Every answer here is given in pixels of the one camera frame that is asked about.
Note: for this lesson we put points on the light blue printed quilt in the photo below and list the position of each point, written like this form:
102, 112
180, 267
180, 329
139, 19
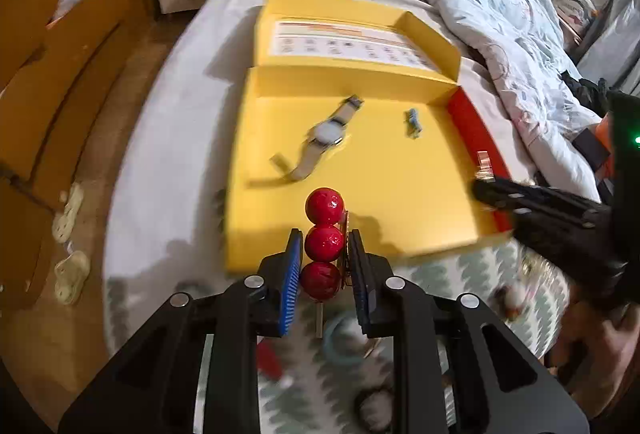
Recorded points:
490, 14

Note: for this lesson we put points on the silver wrist watch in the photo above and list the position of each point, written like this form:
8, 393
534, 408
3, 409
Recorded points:
327, 132

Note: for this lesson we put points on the santa hat hair clip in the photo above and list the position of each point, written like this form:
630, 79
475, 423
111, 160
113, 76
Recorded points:
270, 359

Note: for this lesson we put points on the person's right hand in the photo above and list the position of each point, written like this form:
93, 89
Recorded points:
605, 349

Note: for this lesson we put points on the small blue hair clip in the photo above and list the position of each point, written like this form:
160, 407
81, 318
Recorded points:
413, 121

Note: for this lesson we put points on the red candied haw hair clip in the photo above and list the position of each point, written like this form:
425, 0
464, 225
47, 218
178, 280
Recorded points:
325, 209

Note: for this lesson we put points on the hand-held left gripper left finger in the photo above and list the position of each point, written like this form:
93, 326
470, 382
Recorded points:
292, 281

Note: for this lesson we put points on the white bunny plush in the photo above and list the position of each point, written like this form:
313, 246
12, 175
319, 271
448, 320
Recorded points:
515, 299

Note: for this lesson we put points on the clear hair claw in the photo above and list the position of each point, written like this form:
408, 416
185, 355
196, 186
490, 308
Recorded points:
482, 164

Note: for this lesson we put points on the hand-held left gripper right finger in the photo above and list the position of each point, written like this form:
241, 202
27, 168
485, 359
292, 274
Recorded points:
358, 274

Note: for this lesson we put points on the black cloth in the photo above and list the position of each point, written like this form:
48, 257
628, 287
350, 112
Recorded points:
582, 89

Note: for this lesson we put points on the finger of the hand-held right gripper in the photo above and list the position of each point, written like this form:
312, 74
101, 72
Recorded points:
550, 219

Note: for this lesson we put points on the wooden wardrobe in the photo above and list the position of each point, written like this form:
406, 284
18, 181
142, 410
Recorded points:
60, 79

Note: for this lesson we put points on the yellow cardboard box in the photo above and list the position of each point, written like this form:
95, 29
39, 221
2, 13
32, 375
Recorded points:
390, 174

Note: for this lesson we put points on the orange object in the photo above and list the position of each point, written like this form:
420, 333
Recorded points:
605, 139

